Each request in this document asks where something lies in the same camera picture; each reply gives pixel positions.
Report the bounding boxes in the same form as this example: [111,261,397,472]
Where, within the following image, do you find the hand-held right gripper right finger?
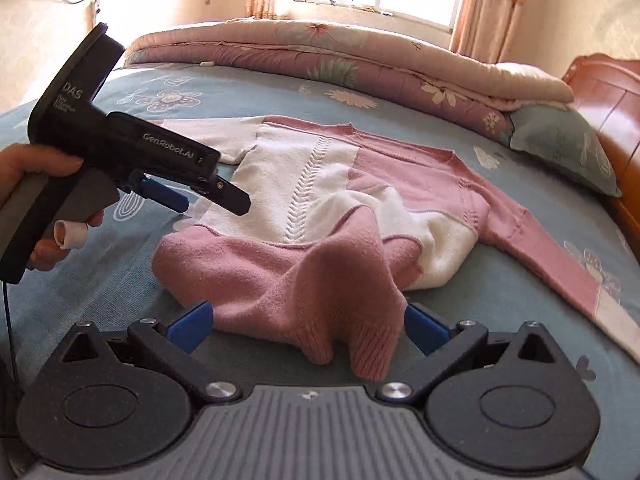
[376,302,557,406]

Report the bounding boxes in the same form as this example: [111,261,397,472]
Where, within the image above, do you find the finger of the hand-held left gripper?
[197,176,251,216]
[139,177,191,214]

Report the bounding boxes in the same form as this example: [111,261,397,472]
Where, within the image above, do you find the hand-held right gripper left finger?
[60,298,241,406]

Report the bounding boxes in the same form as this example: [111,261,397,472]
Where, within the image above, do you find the pink and white knit sweater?
[151,116,640,381]

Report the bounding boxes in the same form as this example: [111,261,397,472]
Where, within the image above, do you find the person's left hand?
[0,142,105,271]

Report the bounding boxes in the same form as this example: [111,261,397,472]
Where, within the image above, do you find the blue floral bed sheet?
[0,67,640,480]

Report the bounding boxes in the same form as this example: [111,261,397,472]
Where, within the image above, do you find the folded pink floral quilt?
[122,15,575,133]

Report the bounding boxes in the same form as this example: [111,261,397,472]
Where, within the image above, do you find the grey-green printed pillow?
[509,102,622,197]

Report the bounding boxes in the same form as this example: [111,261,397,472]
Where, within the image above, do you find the wooden bed headboard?
[562,54,640,241]

